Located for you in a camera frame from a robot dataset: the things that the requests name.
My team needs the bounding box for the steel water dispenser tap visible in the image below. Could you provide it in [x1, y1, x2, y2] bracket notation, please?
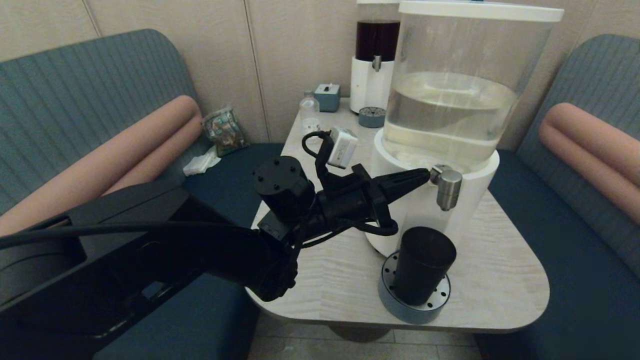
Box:
[430, 164, 463, 212]

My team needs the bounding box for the black plastic cup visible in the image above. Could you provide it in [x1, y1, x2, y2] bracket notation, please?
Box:
[392, 226, 457, 307]

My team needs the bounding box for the small blue drip tray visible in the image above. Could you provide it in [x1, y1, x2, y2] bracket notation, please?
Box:
[358, 106, 387, 129]

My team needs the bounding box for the clear water dispenser white base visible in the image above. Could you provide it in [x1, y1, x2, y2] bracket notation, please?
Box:
[364, 0, 565, 261]

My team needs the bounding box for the dark drink dispenser white base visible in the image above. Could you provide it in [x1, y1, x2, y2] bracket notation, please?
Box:
[349, 0, 402, 115]

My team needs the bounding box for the clear plastic bottle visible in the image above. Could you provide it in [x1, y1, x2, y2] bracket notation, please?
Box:
[299, 90, 321, 135]

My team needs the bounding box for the blue tissue box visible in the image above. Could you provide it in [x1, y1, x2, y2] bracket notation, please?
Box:
[314, 83, 341, 113]

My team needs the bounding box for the large blue steel drip tray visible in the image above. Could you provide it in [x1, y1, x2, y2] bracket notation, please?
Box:
[378, 251, 452, 325]

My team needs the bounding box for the clear snack bag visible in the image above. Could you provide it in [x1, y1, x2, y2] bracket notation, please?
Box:
[201, 106, 250, 157]

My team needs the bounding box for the crumpled white tissue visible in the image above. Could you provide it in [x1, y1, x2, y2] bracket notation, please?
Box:
[183, 146, 222, 177]

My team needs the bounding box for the pink bolster cushion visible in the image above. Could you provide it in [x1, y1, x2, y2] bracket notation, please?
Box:
[0, 95, 203, 237]
[537, 102, 640, 226]

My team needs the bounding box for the teal upholstered booth bench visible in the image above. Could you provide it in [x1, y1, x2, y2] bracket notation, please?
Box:
[472, 34, 640, 360]
[0, 28, 285, 360]

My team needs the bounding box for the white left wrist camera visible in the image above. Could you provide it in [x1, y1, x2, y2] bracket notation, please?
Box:
[327, 126, 359, 169]

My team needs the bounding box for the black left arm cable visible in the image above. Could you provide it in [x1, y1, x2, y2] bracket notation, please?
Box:
[297, 131, 399, 251]

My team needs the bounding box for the brass table pedestal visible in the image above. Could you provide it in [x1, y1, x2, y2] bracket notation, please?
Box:
[327, 324, 393, 344]

